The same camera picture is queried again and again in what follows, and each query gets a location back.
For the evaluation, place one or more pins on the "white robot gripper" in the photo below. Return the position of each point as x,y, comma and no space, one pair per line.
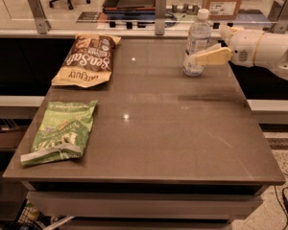
245,47

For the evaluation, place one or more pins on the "clear blue plastic water bottle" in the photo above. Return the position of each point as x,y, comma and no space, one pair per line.
199,35

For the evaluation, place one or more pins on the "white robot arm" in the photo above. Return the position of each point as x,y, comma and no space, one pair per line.
272,54

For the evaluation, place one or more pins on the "cardboard box with label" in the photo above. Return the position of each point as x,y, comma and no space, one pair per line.
222,9

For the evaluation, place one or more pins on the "brown sea salt chip bag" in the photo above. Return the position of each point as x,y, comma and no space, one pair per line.
89,62

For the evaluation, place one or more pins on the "green snack bag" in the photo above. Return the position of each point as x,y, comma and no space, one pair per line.
63,133

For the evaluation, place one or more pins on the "middle metal glass bracket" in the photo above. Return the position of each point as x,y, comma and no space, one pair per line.
160,17

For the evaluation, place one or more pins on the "left metal glass bracket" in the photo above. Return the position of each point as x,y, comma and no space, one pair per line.
42,24

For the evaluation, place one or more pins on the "wire basket under table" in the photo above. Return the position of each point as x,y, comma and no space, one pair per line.
30,218

